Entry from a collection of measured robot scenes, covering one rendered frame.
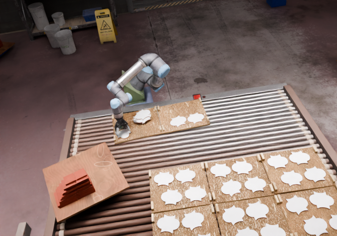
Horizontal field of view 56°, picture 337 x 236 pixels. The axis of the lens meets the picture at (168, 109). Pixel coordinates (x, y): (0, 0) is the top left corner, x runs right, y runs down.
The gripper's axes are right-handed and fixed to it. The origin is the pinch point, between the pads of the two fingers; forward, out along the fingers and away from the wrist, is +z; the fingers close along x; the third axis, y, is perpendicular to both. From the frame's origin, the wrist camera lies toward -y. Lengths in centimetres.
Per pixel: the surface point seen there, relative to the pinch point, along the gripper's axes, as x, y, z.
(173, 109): 50, -3, 1
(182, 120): 49, 16, 0
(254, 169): 67, 89, 4
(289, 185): 78, 112, 5
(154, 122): 28.6, 3.0, 0.8
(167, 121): 38.4, 8.9, 1.0
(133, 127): 10.4, -1.8, 0.6
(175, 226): -3, 99, 4
